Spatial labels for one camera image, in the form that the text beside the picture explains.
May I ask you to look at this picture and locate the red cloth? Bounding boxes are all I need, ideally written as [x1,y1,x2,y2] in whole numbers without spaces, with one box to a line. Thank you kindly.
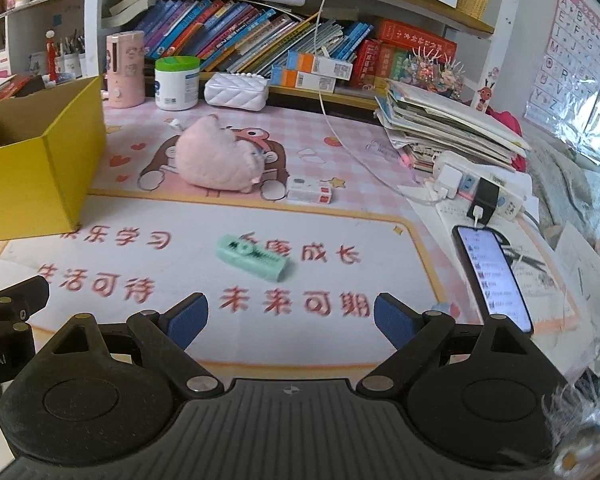
[485,107,526,171]

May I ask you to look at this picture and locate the clear plastic wrap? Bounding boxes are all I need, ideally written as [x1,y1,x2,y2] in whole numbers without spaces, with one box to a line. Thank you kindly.
[540,335,600,476]

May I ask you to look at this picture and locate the mint green correction tape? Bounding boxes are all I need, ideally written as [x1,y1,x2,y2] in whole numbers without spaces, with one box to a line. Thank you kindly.
[216,234,287,282]

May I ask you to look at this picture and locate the white jar with green lid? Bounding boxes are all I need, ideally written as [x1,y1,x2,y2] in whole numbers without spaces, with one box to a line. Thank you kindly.
[154,56,202,112]

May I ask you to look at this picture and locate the white cable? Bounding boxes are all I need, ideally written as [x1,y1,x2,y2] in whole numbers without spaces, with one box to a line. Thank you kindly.
[310,0,446,206]

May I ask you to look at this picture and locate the white charger plug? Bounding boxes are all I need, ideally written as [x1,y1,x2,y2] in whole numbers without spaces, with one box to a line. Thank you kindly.
[432,164,463,201]

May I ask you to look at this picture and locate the orange white carton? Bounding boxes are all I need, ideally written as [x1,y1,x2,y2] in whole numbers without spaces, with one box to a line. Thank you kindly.
[285,51,356,81]
[271,67,337,93]

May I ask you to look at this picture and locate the white bookshelf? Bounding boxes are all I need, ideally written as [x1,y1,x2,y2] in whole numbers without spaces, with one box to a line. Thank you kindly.
[0,0,526,111]

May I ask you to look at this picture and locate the white power strip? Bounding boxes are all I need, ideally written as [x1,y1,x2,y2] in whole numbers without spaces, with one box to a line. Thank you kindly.
[432,150,533,221]

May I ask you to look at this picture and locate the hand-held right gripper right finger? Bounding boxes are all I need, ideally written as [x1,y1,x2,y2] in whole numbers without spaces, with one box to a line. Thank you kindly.
[355,292,536,401]

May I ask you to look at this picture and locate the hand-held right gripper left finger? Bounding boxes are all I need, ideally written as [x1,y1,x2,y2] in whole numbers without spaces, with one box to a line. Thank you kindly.
[45,292,226,401]

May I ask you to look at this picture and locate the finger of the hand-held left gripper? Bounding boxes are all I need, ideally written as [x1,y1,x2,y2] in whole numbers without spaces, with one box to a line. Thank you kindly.
[0,276,50,322]

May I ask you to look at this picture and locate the black smartphone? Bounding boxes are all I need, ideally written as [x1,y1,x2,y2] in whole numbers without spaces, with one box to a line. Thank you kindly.
[452,225,535,336]

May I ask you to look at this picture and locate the stacked thick books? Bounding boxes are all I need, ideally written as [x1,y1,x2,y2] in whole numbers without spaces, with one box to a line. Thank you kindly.
[102,0,168,28]

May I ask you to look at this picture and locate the red glossy paper pile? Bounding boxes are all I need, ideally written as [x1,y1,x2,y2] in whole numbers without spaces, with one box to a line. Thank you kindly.
[0,72,46,106]

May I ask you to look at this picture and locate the cartoon deer figure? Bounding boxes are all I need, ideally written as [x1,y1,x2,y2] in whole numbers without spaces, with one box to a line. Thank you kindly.
[472,77,498,111]

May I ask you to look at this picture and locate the stack of papers and booklets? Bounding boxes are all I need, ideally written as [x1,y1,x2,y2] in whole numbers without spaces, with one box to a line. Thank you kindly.
[375,80,531,171]

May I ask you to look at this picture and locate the red boxed book set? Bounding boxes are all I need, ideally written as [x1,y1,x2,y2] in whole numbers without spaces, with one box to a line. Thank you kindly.
[352,19,458,93]

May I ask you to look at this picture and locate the grey blanket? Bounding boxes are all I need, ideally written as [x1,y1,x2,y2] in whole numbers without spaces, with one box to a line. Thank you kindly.
[522,130,600,261]

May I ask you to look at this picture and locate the colourful spiky ornaments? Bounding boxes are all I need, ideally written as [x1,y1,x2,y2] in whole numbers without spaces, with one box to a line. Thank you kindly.
[405,45,468,98]

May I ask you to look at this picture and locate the pink plush toy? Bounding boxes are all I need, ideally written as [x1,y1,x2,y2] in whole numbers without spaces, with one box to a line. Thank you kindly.
[174,114,266,195]

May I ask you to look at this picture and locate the small white box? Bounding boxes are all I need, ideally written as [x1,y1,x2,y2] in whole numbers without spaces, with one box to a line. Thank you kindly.
[286,176,333,206]

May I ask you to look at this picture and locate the pink cylindrical appliance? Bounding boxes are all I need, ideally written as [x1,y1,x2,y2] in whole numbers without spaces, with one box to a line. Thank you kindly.
[105,31,146,109]

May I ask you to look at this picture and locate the pink printed table mat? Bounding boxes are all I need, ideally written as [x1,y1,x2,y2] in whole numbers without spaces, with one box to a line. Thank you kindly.
[0,100,586,366]

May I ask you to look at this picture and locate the alphabet wall poster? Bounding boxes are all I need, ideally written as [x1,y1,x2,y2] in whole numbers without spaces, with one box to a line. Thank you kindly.
[524,0,600,161]

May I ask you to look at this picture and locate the white quilted pouch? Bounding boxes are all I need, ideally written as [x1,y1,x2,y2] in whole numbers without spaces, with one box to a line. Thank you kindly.
[203,72,271,111]

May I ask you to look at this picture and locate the black charger plug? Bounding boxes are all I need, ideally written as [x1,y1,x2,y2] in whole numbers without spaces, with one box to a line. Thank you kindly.
[472,177,502,223]

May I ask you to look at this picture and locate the white paper sheets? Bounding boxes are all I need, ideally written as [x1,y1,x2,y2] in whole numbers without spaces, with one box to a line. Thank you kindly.
[410,195,600,376]

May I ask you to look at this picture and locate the row of colourful leaning books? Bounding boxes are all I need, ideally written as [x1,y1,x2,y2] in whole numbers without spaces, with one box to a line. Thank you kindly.
[130,0,376,83]

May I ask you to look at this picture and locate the yellow cardboard box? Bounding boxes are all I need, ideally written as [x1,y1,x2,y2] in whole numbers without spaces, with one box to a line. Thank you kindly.
[0,75,108,243]

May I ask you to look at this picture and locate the pens in white cups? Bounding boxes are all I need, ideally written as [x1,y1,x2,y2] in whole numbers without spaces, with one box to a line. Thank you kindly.
[42,27,87,81]

